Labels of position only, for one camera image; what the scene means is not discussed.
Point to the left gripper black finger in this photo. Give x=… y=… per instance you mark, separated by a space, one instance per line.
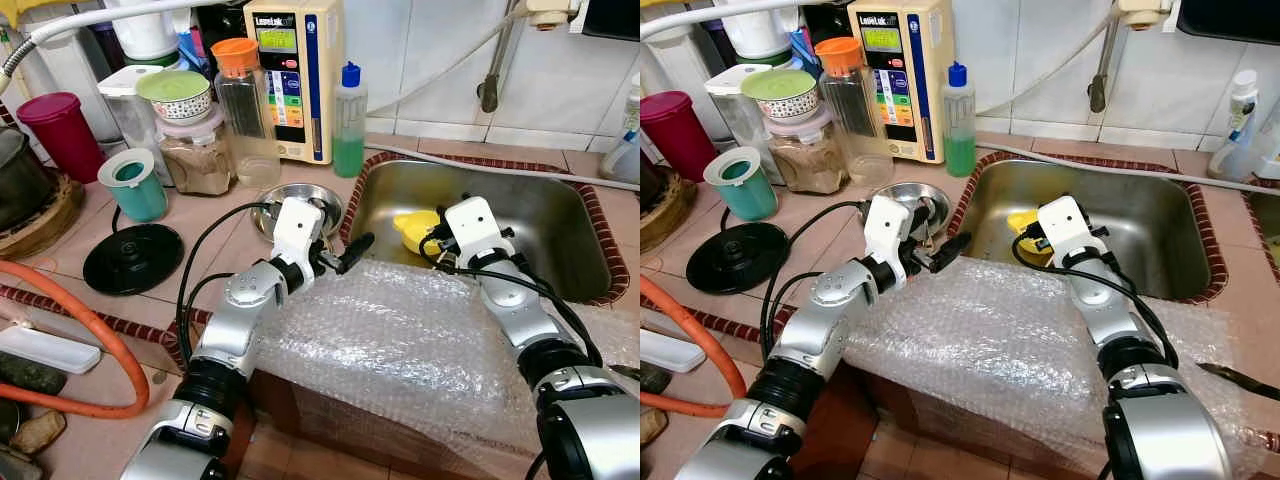
x=327 y=222
x=950 y=252
x=928 y=218
x=357 y=252

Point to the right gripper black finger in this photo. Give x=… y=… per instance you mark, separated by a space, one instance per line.
x=505 y=234
x=1098 y=232

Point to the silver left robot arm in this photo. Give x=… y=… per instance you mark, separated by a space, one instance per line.
x=835 y=310
x=245 y=310

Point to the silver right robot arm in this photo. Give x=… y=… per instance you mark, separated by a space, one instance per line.
x=520 y=310
x=1110 y=310

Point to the round steel plate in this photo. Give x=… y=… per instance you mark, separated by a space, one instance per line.
x=900 y=188
x=305 y=190

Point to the stainless steel sink basin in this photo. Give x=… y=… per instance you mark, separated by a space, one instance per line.
x=1265 y=215
x=1140 y=210
x=540 y=210

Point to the green soap bottle blue cap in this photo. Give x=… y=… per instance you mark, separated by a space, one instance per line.
x=350 y=150
x=960 y=150

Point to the clear bubble wrap sheet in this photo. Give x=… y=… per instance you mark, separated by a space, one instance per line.
x=400 y=350
x=1000 y=350

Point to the cream water ionizer machine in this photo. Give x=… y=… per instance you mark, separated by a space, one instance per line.
x=320 y=100
x=930 y=100

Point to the brown powder jar pink lid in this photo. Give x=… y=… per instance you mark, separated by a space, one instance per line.
x=200 y=165
x=810 y=165

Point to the clear jar orange lid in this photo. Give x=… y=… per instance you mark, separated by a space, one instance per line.
x=855 y=110
x=250 y=110

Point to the small white pump bottle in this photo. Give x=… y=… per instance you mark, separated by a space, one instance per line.
x=1240 y=110
x=625 y=150

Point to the dark metal pot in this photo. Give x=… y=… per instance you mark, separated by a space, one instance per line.
x=25 y=185
x=650 y=180

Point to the round wooden board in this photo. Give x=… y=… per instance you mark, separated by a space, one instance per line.
x=675 y=215
x=60 y=225

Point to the black round kettle base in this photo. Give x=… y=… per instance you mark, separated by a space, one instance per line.
x=735 y=258
x=130 y=260

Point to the teal cup white lid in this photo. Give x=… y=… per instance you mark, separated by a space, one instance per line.
x=140 y=195
x=745 y=195

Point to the white detergent bottle yellow cap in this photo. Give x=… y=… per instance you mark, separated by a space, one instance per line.
x=1270 y=150

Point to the patterned bowl green lid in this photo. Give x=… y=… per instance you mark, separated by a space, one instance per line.
x=172 y=87
x=780 y=86

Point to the maroon plastic cup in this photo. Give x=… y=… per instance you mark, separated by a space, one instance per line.
x=65 y=140
x=680 y=140

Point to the white plastic tray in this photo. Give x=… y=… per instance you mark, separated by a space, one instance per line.
x=50 y=350
x=670 y=352

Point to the dark stone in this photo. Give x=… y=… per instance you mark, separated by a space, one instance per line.
x=35 y=375
x=655 y=378

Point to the clear container white lid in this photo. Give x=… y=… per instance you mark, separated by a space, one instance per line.
x=733 y=120
x=125 y=125

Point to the brown stone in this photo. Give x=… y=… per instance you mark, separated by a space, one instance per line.
x=40 y=432
x=652 y=425

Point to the black hanging pan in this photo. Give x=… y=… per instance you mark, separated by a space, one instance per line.
x=1230 y=18
x=612 y=15

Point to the white electric kettle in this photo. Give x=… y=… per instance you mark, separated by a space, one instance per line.
x=145 y=35
x=755 y=30

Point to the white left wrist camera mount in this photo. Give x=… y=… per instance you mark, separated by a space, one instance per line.
x=887 y=225
x=298 y=225

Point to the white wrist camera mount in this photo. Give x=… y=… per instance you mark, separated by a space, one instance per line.
x=472 y=225
x=298 y=225
x=887 y=225
x=1065 y=225

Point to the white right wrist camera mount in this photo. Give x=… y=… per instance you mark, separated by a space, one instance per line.
x=1065 y=225
x=472 y=225

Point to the wall tap with lever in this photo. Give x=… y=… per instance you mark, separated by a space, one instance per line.
x=490 y=92
x=1100 y=92

